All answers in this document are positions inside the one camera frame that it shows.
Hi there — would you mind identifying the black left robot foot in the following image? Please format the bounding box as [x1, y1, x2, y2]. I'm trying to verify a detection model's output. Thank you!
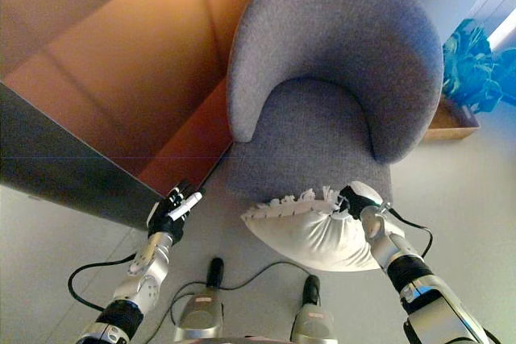
[205, 256, 225, 292]

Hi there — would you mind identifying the dark grey upholstered furniture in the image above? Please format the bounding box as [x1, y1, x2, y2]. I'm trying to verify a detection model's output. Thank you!
[0, 81, 167, 233]

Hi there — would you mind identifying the black robot foot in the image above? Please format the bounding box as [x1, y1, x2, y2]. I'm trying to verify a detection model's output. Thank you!
[301, 274, 323, 305]
[205, 256, 225, 292]

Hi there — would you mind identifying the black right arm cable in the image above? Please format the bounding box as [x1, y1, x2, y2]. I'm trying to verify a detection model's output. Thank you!
[387, 205, 435, 259]

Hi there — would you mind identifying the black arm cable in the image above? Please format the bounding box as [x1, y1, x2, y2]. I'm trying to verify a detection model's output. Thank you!
[387, 205, 435, 259]
[67, 253, 140, 313]

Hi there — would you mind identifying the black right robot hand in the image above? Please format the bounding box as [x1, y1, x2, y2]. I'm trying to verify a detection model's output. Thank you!
[337, 180, 384, 221]

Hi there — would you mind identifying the green leafy potted plant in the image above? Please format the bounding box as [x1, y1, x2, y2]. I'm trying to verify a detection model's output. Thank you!
[441, 17, 516, 114]

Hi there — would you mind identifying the black right robot foot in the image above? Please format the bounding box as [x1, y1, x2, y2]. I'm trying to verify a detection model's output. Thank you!
[301, 274, 323, 305]

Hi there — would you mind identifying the wooden planter tray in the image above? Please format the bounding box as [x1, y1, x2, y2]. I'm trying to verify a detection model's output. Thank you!
[419, 93, 482, 143]

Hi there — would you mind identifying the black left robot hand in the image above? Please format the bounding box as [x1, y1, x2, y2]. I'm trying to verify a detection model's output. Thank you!
[146, 177, 207, 245]

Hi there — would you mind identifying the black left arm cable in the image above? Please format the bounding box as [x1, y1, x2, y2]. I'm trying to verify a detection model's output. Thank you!
[67, 253, 140, 313]

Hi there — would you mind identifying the black floor cable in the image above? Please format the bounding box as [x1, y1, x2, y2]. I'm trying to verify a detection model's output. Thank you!
[169, 261, 310, 323]

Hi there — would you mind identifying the white fringed pillow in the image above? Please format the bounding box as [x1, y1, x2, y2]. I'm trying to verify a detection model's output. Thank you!
[239, 184, 382, 274]

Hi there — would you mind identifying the grey fabric armchair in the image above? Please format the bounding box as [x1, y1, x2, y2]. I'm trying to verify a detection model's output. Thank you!
[223, 0, 445, 242]

